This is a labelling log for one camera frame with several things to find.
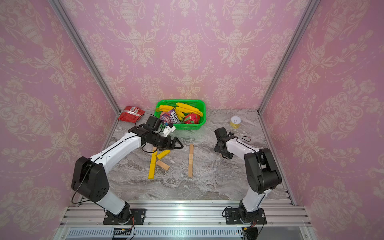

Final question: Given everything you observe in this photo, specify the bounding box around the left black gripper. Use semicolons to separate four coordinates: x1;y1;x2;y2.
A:
151;132;185;150

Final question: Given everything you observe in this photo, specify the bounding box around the wooden block three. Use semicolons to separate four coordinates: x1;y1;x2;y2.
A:
188;165;193;178

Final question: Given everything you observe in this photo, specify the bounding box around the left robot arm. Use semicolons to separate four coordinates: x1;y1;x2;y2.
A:
71;115;184;225

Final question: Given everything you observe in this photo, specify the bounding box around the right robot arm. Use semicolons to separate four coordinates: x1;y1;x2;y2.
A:
214;128;282;226

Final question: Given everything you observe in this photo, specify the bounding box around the purple snack packet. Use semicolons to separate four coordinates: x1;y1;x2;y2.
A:
160;109;181;124

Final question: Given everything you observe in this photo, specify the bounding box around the red dragon fruit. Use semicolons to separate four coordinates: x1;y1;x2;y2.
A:
183;113;201;125

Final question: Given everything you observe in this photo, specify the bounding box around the right banana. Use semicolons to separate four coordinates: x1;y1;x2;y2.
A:
175;103;204;117

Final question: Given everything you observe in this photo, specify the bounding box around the banana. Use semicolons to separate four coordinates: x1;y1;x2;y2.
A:
175;103;204;117
155;105;185;121

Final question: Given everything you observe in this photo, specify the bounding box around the left banana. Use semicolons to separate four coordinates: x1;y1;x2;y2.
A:
155;105;185;121

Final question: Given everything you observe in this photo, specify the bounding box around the green plastic basket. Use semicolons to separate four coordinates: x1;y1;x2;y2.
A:
156;99;207;130

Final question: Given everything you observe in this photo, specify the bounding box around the red snack bag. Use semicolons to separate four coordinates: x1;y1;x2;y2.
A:
118;106;146;123

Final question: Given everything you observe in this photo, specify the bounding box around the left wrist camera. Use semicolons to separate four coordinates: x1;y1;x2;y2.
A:
161;123;176;137

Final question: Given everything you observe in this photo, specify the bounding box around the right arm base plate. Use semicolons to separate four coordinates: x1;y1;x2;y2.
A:
222;207;267;226

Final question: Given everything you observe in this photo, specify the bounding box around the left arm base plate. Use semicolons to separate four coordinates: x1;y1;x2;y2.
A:
103;209;147;226

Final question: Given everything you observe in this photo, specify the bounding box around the right frame post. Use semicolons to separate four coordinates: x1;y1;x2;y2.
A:
258;0;321;116

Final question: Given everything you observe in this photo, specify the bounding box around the frame post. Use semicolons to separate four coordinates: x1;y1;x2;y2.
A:
258;0;321;116
48;0;121;115

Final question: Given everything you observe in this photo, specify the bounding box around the left frame post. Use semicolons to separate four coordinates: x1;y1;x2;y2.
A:
48;0;121;115

